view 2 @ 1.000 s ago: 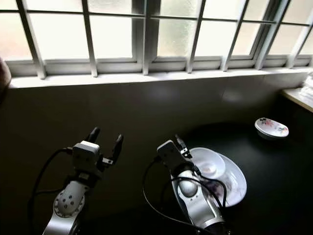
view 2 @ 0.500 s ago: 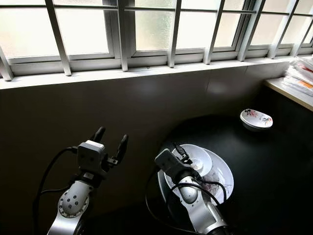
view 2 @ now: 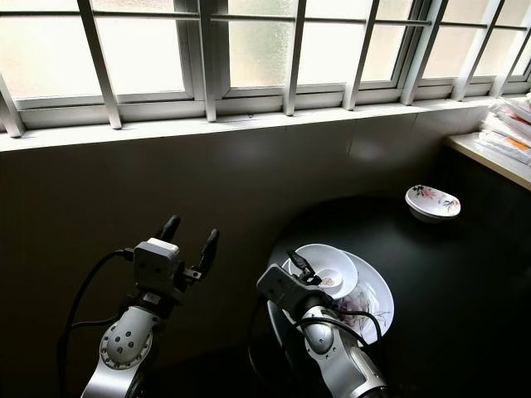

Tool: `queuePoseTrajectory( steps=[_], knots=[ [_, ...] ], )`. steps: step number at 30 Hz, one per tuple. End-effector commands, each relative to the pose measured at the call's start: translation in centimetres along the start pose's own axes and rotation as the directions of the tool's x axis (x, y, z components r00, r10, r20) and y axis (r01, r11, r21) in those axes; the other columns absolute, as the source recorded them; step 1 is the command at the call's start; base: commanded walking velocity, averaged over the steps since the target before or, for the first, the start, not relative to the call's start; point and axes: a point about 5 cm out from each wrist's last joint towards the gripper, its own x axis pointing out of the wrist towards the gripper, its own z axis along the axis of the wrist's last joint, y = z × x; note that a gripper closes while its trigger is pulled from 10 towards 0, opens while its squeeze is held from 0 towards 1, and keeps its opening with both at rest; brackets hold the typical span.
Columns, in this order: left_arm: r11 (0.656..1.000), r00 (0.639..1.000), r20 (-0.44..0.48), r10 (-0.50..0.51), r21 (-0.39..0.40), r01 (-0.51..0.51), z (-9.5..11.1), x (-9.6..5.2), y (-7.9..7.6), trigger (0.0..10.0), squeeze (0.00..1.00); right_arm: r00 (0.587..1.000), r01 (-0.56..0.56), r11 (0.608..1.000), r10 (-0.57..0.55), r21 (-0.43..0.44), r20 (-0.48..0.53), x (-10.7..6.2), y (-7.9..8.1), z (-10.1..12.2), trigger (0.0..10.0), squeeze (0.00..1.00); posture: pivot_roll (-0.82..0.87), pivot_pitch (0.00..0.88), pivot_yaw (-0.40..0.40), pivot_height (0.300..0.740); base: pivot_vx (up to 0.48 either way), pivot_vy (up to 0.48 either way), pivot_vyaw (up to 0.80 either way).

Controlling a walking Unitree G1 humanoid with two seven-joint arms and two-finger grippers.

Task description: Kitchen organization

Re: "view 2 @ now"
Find plain white bowl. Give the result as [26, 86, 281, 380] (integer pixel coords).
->
[280, 243, 359, 299]

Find small white floral bowl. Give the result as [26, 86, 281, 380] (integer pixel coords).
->
[405, 184, 462, 223]

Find white window security grille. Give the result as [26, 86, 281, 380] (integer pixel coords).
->
[0, 0, 531, 138]

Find white framed window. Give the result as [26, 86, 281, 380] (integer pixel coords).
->
[0, 0, 531, 138]

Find clear plastic food packets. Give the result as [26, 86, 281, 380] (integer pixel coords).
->
[477, 98, 531, 154]

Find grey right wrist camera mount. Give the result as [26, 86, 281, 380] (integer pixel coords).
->
[256, 264, 308, 313]

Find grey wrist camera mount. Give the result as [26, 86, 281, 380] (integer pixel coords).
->
[133, 238, 182, 291]
[256, 264, 308, 313]

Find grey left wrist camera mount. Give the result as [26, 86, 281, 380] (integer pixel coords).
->
[133, 238, 182, 291]

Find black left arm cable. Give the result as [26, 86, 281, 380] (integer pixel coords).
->
[56, 247, 138, 397]

